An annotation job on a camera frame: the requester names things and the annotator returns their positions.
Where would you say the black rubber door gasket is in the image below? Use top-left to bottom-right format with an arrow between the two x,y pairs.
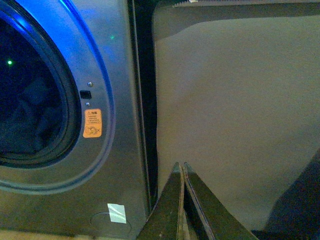
0,0 -> 81,169

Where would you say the orange warning sticker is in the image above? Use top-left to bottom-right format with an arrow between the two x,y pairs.
83,108 -> 103,138

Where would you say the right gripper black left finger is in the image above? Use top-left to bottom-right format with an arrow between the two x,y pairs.
136,162 -> 185,240

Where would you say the silver tape strip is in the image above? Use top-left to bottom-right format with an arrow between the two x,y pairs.
107,203 -> 127,224

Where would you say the dark clothing item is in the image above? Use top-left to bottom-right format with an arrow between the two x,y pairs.
0,20 -> 63,155

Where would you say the round filter access cover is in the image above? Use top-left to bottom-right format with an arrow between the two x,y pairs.
90,212 -> 132,237

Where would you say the grey front-load washing machine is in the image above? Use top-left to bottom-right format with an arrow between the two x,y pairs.
0,0 -> 151,240

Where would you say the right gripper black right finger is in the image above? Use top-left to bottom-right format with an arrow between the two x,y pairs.
183,162 -> 257,240

